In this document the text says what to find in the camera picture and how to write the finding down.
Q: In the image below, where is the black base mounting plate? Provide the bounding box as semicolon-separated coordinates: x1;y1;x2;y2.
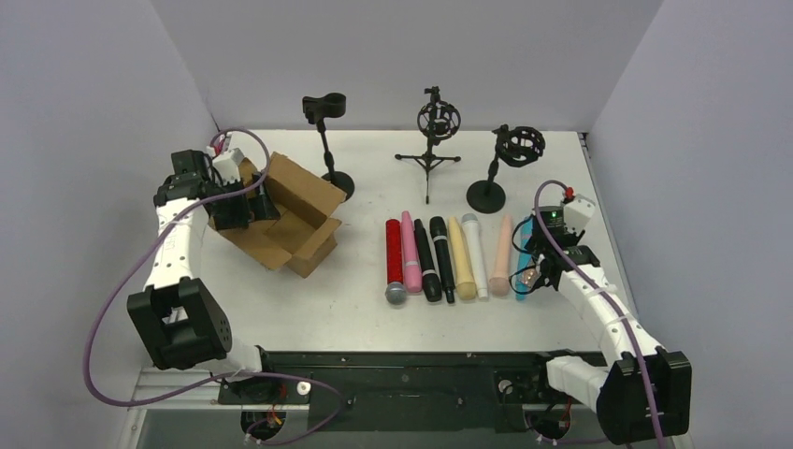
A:
217;352;571;433

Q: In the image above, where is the tripod shock mount stand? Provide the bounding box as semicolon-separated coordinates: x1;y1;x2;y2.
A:
395;86;461;204

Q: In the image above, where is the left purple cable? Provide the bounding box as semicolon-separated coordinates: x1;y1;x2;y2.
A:
81;127;346;448

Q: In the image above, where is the white microphone grey head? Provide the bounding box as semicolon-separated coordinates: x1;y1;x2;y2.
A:
462;213;489;299

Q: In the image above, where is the clip mic stand round base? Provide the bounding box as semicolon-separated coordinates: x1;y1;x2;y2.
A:
301;92;355;202

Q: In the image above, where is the red glitter microphone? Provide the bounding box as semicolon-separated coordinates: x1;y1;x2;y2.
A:
384;219;408;306

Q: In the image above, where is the purple cable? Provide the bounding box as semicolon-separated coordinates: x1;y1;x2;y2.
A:
533;180;668;449
81;127;346;448

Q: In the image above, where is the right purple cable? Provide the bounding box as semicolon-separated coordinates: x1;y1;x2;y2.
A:
533;180;668;449

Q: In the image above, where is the black microphone white ring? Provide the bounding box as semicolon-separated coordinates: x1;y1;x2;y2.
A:
428;216;456;305

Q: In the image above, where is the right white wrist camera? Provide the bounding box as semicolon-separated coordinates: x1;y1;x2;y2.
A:
561;195;597;234

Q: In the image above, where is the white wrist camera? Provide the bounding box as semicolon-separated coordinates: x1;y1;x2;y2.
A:
561;195;597;234
212;148;245;184

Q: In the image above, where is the silver glitter microphone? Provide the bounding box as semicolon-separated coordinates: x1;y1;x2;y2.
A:
519;267;540;295

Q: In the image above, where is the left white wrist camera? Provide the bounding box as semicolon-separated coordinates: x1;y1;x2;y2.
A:
212;148;245;184

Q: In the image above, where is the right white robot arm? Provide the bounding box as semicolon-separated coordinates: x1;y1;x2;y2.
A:
526;205;692;444

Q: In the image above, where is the peach pink microphone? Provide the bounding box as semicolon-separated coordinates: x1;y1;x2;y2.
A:
489;214;513;297

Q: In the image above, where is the brown cardboard box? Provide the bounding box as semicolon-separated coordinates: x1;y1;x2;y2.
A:
209;152;346;278

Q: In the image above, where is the shock mount stand round base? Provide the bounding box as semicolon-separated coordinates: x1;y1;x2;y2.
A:
466;124;548;216

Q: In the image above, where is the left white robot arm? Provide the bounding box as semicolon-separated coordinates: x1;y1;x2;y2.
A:
126;149;280;374

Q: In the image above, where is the teal microphone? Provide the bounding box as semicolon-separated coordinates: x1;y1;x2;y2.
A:
511;215;534;301

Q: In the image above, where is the cream white microphone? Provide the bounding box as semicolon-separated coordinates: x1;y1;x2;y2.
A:
448;216;477;301

